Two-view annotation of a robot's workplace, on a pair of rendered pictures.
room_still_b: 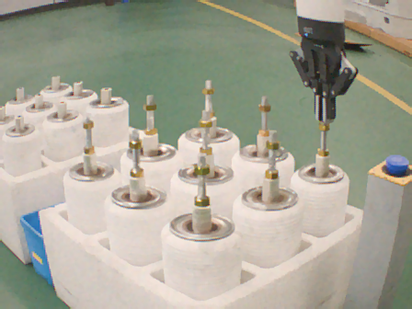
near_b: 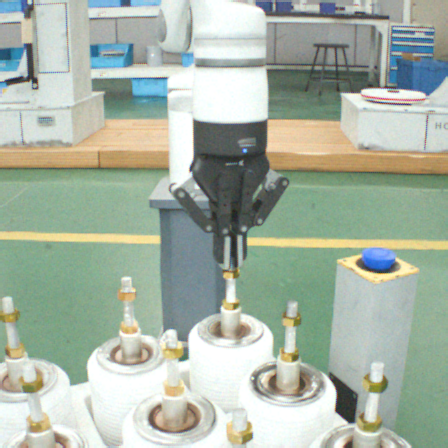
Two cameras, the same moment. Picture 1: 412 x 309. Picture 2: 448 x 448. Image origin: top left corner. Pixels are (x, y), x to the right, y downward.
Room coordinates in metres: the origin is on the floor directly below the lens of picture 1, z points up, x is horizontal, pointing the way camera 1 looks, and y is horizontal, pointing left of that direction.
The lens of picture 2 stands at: (0.71, 0.38, 0.58)
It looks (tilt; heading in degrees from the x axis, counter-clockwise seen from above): 19 degrees down; 286
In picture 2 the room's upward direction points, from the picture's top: straight up
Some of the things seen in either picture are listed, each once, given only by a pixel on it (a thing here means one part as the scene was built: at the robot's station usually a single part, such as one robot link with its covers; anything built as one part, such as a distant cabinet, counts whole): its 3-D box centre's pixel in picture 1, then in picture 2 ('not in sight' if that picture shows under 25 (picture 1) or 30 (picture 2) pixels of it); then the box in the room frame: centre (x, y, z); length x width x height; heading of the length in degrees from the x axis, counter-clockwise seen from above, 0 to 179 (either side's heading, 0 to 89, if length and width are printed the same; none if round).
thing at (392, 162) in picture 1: (396, 166); (378, 260); (0.71, -0.25, 0.32); 0.04 x 0.04 x 0.02
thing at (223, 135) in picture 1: (209, 135); (20, 380); (1.03, 0.00, 0.25); 0.08 x 0.08 x 0.01
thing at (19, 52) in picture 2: not in sight; (16, 59); (4.17, -4.31, 0.36); 0.50 x 0.38 x 0.21; 102
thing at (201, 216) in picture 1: (201, 217); (366, 442); (0.70, 0.00, 0.26); 0.02 x 0.02 x 0.03
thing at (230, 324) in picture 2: (322, 165); (230, 320); (0.86, -0.17, 0.26); 0.02 x 0.02 x 0.03
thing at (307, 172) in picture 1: (322, 174); (230, 330); (0.86, -0.17, 0.25); 0.08 x 0.08 x 0.01
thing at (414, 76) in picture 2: not in sight; (424, 81); (0.42, -4.80, 0.19); 0.50 x 0.41 x 0.37; 107
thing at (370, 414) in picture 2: (201, 186); (372, 404); (0.70, 0.00, 0.30); 0.01 x 0.01 x 0.08; 2
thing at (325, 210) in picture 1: (315, 229); (230, 396); (0.86, -0.17, 0.16); 0.10 x 0.10 x 0.18
